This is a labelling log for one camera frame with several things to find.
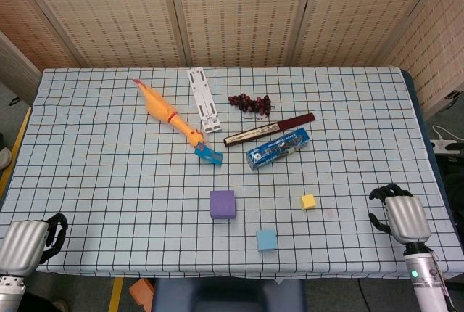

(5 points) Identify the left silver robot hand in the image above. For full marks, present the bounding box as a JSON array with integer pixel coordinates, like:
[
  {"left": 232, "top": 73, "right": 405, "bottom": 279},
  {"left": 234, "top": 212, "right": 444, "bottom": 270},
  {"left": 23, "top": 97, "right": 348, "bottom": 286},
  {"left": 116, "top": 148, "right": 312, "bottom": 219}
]
[{"left": 0, "top": 213, "right": 69, "bottom": 277}]

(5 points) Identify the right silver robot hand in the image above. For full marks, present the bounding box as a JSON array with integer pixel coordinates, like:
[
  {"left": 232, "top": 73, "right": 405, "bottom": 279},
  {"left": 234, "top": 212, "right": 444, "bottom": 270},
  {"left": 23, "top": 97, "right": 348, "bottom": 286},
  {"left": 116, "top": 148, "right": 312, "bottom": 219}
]
[{"left": 368, "top": 184, "right": 432, "bottom": 246}]

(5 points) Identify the small yellow foam cube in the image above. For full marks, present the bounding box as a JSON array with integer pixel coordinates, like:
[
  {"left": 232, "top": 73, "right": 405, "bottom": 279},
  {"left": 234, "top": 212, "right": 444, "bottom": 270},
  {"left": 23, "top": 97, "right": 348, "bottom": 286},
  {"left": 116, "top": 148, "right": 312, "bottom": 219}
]
[{"left": 300, "top": 193, "right": 317, "bottom": 211}]

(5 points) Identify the medium blue foam cube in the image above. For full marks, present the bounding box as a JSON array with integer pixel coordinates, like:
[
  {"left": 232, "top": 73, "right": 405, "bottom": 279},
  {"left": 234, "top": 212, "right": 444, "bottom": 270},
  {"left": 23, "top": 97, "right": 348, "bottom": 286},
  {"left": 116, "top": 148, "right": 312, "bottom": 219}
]
[{"left": 256, "top": 229, "right": 278, "bottom": 253}]

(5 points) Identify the large purple foam cube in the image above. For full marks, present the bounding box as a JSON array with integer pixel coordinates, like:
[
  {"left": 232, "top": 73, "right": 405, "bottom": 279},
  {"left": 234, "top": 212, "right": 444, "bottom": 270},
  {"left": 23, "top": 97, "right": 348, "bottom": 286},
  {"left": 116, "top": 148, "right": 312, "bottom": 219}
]
[{"left": 210, "top": 189, "right": 238, "bottom": 221}]

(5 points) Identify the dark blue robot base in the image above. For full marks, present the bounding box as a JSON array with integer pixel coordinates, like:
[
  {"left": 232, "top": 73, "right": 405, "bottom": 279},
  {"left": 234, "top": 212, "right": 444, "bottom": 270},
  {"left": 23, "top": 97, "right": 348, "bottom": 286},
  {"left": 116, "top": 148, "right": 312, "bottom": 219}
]
[{"left": 152, "top": 277, "right": 306, "bottom": 312}]

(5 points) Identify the white power strip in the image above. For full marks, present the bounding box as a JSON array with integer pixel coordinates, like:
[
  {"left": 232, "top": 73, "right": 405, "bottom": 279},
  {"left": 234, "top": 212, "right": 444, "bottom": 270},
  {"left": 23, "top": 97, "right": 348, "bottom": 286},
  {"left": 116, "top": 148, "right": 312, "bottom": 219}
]
[{"left": 430, "top": 139, "right": 464, "bottom": 153}]

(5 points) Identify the grey shoe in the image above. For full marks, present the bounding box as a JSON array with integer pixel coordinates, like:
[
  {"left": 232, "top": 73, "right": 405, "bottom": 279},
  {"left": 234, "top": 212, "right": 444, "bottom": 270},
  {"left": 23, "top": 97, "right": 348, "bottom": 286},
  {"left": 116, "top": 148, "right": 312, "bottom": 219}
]
[{"left": 0, "top": 147, "right": 13, "bottom": 171}]

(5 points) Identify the light blue checkered tablecloth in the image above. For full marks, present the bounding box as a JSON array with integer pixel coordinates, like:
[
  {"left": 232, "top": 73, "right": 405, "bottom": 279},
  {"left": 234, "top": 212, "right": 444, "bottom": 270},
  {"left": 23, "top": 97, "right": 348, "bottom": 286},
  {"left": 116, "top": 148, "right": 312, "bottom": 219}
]
[{"left": 0, "top": 67, "right": 463, "bottom": 279}]

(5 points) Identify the orange floor object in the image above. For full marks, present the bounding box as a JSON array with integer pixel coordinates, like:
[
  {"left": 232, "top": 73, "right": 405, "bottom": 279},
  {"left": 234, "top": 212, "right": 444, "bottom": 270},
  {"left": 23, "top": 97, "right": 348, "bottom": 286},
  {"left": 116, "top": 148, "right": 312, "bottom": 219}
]
[{"left": 129, "top": 278, "right": 155, "bottom": 312}]

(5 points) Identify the blue cookie box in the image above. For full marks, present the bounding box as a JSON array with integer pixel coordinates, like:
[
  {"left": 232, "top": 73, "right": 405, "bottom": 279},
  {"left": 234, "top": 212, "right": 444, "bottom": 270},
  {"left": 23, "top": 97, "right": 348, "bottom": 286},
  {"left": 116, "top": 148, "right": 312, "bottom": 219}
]
[{"left": 246, "top": 127, "right": 311, "bottom": 171}]

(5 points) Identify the dark red folded fan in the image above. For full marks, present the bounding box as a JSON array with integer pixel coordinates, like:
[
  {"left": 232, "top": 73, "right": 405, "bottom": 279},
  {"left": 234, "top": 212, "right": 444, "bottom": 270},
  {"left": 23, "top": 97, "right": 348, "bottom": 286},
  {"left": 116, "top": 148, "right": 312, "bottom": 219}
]
[{"left": 223, "top": 112, "right": 316, "bottom": 148}]

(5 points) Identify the woven bamboo screen panel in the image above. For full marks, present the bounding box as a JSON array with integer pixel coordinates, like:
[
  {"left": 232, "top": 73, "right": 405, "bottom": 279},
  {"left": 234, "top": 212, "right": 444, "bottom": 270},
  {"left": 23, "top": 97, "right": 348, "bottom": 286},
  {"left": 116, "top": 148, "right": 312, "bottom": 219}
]
[
  {"left": 0, "top": 30, "right": 41, "bottom": 107},
  {"left": 289, "top": 0, "right": 449, "bottom": 69},
  {"left": 0, "top": 0, "right": 83, "bottom": 70},
  {"left": 7, "top": 0, "right": 188, "bottom": 69},
  {"left": 384, "top": 0, "right": 464, "bottom": 119},
  {"left": 166, "top": 0, "right": 320, "bottom": 69}
]

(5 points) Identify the dark red grape bunch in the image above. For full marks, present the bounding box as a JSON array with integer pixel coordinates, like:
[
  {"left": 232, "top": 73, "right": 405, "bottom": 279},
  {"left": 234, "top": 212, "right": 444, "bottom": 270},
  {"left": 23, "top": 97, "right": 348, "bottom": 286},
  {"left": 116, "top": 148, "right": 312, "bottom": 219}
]
[{"left": 228, "top": 94, "right": 276, "bottom": 121}]

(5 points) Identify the yellow rubber chicken toy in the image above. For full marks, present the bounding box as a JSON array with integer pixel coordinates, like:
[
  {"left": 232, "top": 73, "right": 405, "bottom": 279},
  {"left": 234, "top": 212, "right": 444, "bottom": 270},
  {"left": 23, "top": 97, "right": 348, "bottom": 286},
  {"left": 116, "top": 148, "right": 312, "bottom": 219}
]
[{"left": 132, "top": 78, "right": 207, "bottom": 149}]

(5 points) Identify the white folding stand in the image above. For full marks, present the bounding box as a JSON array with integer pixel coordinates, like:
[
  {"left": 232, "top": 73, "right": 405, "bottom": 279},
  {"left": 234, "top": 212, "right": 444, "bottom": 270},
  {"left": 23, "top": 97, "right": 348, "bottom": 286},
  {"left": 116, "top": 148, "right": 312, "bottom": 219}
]
[{"left": 186, "top": 67, "right": 223, "bottom": 134}]

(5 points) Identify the white power cable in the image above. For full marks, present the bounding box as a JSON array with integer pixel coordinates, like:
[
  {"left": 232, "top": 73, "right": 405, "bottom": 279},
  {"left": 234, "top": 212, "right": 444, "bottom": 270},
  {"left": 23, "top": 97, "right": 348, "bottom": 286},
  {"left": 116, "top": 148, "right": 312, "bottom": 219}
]
[{"left": 433, "top": 125, "right": 458, "bottom": 142}]

